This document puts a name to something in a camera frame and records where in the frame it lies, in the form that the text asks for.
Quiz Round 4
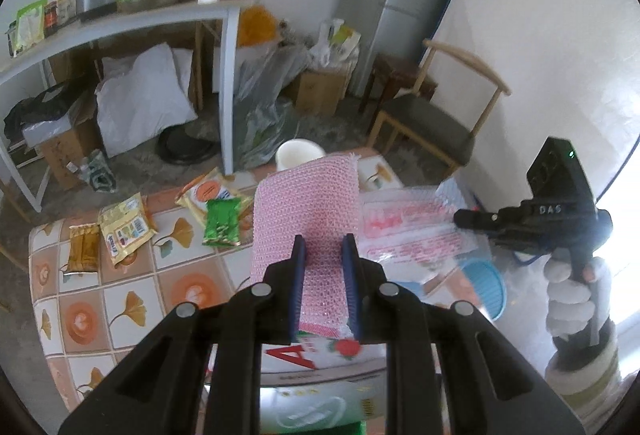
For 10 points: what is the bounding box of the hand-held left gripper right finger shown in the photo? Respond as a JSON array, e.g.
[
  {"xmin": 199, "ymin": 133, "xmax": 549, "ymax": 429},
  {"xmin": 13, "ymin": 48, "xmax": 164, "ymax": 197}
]
[{"xmin": 341, "ymin": 233, "xmax": 586, "ymax": 435}]

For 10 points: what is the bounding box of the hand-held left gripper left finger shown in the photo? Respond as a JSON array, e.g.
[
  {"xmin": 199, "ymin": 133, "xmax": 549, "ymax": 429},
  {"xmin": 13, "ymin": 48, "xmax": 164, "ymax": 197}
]
[{"xmin": 57, "ymin": 235, "xmax": 307, "ymax": 435}]

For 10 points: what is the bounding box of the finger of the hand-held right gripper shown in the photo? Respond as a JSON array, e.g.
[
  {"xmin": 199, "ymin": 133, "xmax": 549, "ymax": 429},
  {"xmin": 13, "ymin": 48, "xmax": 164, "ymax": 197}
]
[{"xmin": 452, "ymin": 209, "xmax": 523, "ymax": 233}]

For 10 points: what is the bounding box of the blue plastic basket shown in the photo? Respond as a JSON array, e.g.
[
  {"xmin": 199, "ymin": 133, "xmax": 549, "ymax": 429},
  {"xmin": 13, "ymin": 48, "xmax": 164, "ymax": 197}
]
[{"xmin": 422, "ymin": 257, "xmax": 507, "ymax": 322}]

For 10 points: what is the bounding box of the pink bubble wrap bag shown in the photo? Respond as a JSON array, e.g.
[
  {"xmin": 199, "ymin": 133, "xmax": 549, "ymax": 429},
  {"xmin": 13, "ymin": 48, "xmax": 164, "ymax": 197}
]
[{"xmin": 249, "ymin": 154, "xmax": 362, "ymax": 342}]

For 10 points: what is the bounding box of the person's right forearm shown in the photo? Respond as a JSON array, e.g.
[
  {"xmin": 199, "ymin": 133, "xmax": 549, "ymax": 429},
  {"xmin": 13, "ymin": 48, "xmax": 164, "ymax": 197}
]
[{"xmin": 542, "ymin": 322, "xmax": 624, "ymax": 422}]

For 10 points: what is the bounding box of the person's right hand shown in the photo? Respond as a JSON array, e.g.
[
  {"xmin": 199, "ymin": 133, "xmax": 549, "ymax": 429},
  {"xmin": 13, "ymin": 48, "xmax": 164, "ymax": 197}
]
[{"xmin": 542, "ymin": 255, "xmax": 613, "ymax": 348}]

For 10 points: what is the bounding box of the clear bubble wrap bag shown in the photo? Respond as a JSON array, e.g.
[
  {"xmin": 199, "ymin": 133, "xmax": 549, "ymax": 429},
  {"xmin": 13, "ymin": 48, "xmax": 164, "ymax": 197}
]
[{"xmin": 357, "ymin": 180, "xmax": 482, "ymax": 267}]

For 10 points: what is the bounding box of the red white printed bag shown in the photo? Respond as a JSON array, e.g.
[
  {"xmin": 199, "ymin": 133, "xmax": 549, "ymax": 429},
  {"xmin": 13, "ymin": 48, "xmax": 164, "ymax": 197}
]
[{"xmin": 260, "ymin": 330, "xmax": 392, "ymax": 372}]

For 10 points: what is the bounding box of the green foil packet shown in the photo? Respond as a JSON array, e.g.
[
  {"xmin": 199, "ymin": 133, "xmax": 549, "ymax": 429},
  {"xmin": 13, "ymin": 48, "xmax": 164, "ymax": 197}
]
[{"xmin": 202, "ymin": 197, "xmax": 243, "ymax": 249}]

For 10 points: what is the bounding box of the wooden chair dark seat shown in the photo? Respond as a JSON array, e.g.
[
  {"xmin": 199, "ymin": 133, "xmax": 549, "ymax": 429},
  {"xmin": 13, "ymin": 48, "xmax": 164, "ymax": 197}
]
[{"xmin": 367, "ymin": 40, "xmax": 512, "ymax": 176}]

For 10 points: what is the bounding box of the green white package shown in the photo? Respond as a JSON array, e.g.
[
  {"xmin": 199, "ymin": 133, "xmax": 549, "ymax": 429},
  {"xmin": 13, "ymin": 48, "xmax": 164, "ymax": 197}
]
[{"xmin": 259, "ymin": 380, "xmax": 392, "ymax": 435}]

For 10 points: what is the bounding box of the white paper cup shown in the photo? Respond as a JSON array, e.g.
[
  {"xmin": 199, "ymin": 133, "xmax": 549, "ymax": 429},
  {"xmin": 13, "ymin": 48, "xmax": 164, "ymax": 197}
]
[{"xmin": 276, "ymin": 140, "xmax": 324, "ymax": 172}]

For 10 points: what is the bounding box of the orange white packet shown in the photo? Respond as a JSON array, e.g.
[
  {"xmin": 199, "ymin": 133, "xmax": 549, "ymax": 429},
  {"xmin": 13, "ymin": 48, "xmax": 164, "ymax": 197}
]
[{"xmin": 175, "ymin": 167, "xmax": 252, "ymax": 227}]

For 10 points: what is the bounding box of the white mattress blue edge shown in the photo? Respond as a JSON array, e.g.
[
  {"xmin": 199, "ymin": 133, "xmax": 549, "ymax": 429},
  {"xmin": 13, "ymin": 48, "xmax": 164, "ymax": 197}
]
[{"xmin": 429, "ymin": 0, "xmax": 640, "ymax": 238}]

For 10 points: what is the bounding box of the dark wooden stool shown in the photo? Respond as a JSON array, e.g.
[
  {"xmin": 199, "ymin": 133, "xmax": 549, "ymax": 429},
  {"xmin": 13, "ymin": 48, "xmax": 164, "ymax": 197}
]
[{"xmin": 359, "ymin": 54, "xmax": 439, "ymax": 116}]

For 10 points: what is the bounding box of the table with patterned cloth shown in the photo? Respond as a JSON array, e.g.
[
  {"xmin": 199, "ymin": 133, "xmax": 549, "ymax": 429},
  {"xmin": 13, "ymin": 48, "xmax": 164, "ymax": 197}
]
[{"xmin": 27, "ymin": 149, "xmax": 501, "ymax": 412}]

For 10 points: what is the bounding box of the grey plastic bag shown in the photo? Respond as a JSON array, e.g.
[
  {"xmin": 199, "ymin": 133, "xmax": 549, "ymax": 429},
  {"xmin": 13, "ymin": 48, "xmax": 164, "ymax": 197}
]
[{"xmin": 234, "ymin": 47, "xmax": 312, "ymax": 172}]

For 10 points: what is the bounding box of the black round pan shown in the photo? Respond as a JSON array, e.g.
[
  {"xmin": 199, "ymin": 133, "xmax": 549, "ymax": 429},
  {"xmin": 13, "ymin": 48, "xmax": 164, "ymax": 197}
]
[{"xmin": 159, "ymin": 125, "xmax": 222, "ymax": 166}]

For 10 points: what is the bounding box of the yellow snack packet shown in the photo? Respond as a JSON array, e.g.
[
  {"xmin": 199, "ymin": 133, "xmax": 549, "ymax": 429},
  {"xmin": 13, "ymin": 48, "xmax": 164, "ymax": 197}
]
[{"xmin": 98, "ymin": 193, "xmax": 159, "ymax": 267}]

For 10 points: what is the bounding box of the cardboard box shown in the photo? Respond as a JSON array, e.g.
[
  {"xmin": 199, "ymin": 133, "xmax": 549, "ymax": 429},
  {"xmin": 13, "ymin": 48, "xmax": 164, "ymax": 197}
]
[
  {"xmin": 22, "ymin": 105, "xmax": 104, "ymax": 192},
  {"xmin": 290, "ymin": 67, "xmax": 351, "ymax": 116}
]

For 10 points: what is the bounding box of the orange brown packet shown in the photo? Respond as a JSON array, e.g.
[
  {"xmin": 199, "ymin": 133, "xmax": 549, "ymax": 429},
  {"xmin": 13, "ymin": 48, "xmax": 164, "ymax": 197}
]
[{"xmin": 67, "ymin": 224, "xmax": 103, "ymax": 275}]

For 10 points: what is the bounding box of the white green shopping bag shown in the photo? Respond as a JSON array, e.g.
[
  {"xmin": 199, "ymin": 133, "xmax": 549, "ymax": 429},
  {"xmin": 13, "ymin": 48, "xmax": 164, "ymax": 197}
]
[{"xmin": 310, "ymin": 19, "xmax": 362, "ymax": 66}]

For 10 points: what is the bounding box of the dark green crumpled wrapper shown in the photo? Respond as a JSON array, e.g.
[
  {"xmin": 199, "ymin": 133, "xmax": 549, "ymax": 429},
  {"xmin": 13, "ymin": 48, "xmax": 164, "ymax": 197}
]
[{"xmin": 80, "ymin": 150, "xmax": 119, "ymax": 194}]

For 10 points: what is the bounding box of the grey refrigerator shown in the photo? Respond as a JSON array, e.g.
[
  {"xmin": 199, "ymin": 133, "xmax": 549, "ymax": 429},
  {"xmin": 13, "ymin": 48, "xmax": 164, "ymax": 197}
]
[{"xmin": 337, "ymin": 0, "xmax": 469, "ymax": 98}]

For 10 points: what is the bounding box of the white plastic sack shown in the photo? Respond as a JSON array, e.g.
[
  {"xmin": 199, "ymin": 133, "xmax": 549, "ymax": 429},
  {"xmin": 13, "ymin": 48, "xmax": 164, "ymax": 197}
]
[{"xmin": 95, "ymin": 42, "xmax": 199, "ymax": 158}]

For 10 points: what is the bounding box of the orange plastic bag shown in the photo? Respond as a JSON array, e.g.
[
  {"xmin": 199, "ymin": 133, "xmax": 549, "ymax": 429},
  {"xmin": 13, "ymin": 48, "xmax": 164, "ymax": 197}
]
[{"xmin": 237, "ymin": 5, "xmax": 279, "ymax": 48}]

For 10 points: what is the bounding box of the black bag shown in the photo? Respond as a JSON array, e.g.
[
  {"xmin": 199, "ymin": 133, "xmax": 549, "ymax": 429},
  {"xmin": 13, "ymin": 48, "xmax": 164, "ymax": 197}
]
[{"xmin": 4, "ymin": 82, "xmax": 82, "ymax": 142}]

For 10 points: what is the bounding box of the white side table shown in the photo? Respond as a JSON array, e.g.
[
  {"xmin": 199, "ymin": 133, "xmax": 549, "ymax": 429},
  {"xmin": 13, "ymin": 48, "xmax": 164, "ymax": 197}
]
[{"xmin": 0, "ymin": 0, "xmax": 242, "ymax": 214}]

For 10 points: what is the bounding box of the metal tray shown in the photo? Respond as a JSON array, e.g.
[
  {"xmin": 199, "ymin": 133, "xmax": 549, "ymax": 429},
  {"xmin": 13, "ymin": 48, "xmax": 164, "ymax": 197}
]
[{"xmin": 117, "ymin": 0, "xmax": 182, "ymax": 14}]

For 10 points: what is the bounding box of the dark sauce jar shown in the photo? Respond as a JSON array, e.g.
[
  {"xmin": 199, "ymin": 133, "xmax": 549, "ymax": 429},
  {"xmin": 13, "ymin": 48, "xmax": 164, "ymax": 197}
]
[{"xmin": 42, "ymin": 1, "xmax": 60, "ymax": 38}]

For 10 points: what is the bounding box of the green food packet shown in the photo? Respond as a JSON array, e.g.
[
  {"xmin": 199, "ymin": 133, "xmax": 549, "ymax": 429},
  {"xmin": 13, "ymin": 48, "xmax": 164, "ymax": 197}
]
[{"xmin": 12, "ymin": 0, "xmax": 49, "ymax": 56}]

